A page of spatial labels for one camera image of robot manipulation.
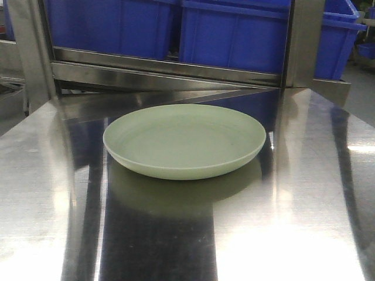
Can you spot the green round plate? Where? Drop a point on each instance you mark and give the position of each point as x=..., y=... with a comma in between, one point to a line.
x=184, y=141

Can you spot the stainless steel shelf rack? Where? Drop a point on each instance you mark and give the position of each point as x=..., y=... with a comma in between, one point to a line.
x=45, y=68

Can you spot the right blue plastic bin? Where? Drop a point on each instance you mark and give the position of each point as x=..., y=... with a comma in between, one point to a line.
x=234, y=35

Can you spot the blue plastic bin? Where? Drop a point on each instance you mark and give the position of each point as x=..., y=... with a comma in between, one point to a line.
x=131, y=28
x=234, y=35

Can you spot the left blue plastic bin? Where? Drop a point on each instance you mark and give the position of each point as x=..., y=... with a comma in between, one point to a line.
x=131, y=28

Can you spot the far right blue bin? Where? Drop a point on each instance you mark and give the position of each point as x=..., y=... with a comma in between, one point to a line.
x=338, y=33

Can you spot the small blue background crate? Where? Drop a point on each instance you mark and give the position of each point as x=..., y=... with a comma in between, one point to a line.
x=367, y=50

